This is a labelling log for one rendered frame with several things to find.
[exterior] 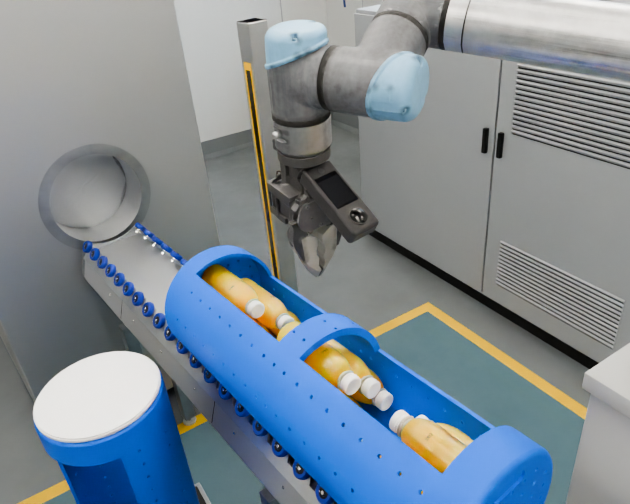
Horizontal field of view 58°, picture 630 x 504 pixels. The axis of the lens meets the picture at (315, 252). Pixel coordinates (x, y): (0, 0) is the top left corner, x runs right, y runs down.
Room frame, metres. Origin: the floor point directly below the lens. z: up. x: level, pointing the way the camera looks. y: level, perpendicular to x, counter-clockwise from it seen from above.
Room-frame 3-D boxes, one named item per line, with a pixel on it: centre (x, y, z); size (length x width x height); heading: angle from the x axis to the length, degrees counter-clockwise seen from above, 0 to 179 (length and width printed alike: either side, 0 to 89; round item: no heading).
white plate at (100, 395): (0.97, 0.52, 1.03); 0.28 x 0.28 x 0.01
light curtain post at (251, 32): (1.56, 0.11, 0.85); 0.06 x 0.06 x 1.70; 36
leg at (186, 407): (1.85, 0.63, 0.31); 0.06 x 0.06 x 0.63; 36
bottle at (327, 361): (0.87, 0.02, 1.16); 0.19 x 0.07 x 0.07; 36
